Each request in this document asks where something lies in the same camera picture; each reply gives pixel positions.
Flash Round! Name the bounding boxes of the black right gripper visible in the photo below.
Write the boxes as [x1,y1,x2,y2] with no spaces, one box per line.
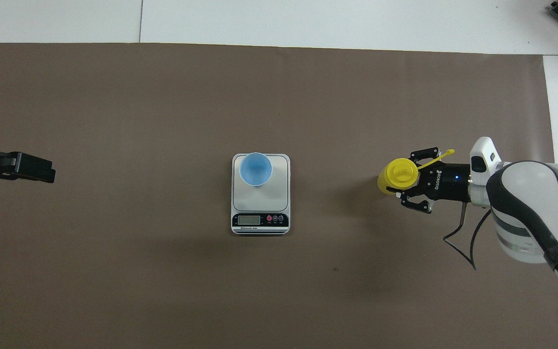
[399,147,471,214]

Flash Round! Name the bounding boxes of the yellow squeeze bottle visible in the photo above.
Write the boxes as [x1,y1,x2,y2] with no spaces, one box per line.
[377,149,455,196]

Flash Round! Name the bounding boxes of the light blue plastic cup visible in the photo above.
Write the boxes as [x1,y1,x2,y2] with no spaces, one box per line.
[239,152,273,187]

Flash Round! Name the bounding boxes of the silver digital kitchen scale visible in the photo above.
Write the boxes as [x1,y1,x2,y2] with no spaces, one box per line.
[231,153,291,236]

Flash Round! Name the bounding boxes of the brown paper table mat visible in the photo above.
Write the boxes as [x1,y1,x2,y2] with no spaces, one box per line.
[0,43,558,349]

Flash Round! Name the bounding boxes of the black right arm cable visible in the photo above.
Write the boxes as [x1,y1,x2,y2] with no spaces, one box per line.
[443,201,494,271]

